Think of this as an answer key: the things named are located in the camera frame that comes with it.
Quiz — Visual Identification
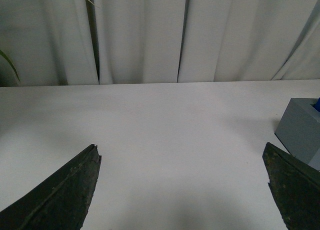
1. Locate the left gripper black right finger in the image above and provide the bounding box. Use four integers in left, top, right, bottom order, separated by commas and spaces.
262, 142, 320, 229

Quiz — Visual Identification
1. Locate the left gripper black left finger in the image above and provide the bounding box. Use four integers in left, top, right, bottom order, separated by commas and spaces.
0, 144, 102, 229

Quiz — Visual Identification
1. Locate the gray square base block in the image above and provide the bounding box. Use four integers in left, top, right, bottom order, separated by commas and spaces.
275, 98, 320, 170

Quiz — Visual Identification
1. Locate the blue plastic part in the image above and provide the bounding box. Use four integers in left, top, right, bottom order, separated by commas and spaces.
314, 98, 320, 111

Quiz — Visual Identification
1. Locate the white pleated curtain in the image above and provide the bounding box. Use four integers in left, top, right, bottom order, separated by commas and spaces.
0, 0, 320, 87

